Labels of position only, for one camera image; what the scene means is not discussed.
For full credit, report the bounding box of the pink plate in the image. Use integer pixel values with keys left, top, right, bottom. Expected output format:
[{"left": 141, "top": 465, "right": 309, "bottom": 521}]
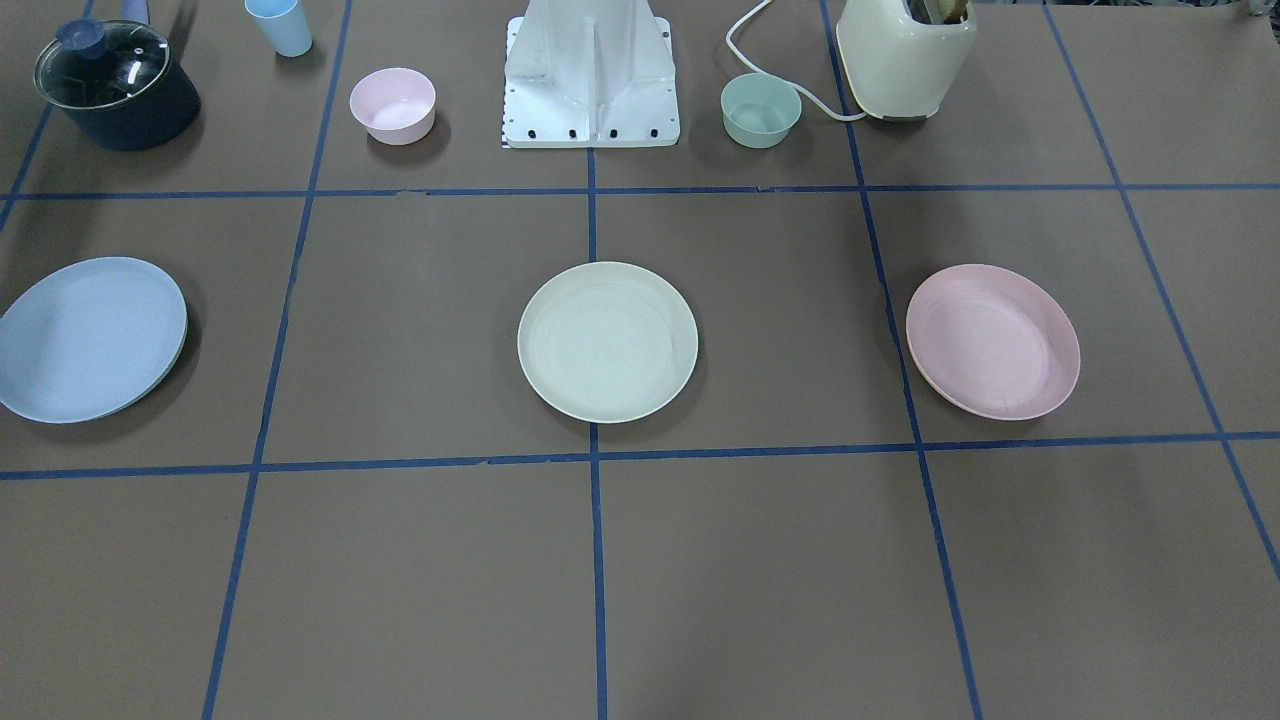
[{"left": 905, "top": 264, "right": 1082, "bottom": 421}]

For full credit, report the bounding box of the light blue plate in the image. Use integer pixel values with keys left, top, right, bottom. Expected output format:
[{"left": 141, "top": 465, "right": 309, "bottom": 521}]
[{"left": 1, "top": 258, "right": 188, "bottom": 424}]

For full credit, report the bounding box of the cream plate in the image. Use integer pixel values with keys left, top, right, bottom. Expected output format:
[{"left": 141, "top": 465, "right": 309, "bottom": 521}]
[{"left": 516, "top": 261, "right": 700, "bottom": 424}]

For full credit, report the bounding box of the green bowl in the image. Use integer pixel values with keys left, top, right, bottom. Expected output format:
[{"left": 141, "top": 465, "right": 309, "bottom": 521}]
[{"left": 719, "top": 72, "right": 803, "bottom": 149}]

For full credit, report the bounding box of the pink bowl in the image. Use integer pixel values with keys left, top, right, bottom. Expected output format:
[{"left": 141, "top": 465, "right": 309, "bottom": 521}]
[{"left": 348, "top": 67, "right": 436, "bottom": 146}]

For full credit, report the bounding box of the cream toaster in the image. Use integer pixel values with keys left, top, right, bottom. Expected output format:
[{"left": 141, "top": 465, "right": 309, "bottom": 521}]
[{"left": 835, "top": 1, "right": 977, "bottom": 122}]

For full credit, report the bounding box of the light blue cup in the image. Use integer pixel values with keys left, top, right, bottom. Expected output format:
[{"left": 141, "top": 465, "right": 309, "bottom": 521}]
[{"left": 244, "top": 0, "right": 314, "bottom": 58}]

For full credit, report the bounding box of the dark blue pot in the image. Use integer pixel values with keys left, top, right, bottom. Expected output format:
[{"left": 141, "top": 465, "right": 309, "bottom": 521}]
[{"left": 60, "top": 1, "right": 200, "bottom": 151}]

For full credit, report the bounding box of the glass pot lid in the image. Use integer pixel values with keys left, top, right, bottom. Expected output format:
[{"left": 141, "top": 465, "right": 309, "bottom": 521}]
[{"left": 33, "top": 17, "right": 173, "bottom": 110}]

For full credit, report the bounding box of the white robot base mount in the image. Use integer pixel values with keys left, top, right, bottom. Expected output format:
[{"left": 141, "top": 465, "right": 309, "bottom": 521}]
[{"left": 500, "top": 1, "right": 681, "bottom": 149}]

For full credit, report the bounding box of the white toaster cable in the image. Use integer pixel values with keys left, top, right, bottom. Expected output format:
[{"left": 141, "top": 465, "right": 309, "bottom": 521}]
[{"left": 724, "top": 0, "right": 867, "bottom": 123}]

